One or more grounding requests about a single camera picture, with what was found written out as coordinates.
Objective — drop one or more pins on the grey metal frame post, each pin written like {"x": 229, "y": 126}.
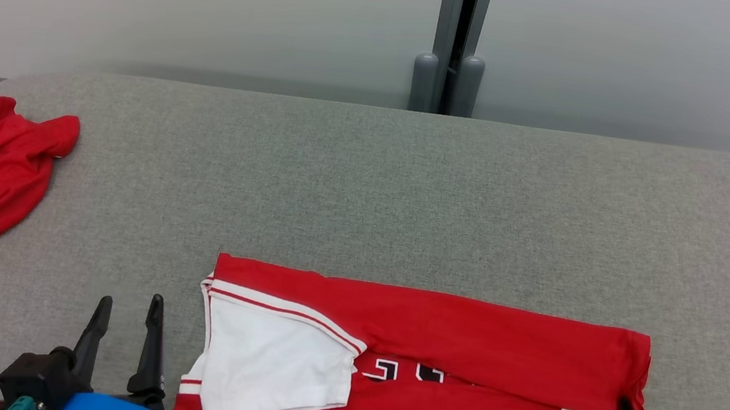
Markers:
{"x": 449, "y": 20}

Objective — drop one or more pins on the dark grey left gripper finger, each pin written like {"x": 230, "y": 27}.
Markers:
{"x": 92, "y": 339}
{"x": 151, "y": 360}

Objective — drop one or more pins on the grey cylindrical post foot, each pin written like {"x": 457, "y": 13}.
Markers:
{"x": 423, "y": 83}
{"x": 468, "y": 89}

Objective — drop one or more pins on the red and white sports jersey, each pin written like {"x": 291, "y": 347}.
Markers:
{"x": 459, "y": 342}

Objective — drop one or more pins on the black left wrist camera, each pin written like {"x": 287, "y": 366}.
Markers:
{"x": 34, "y": 373}

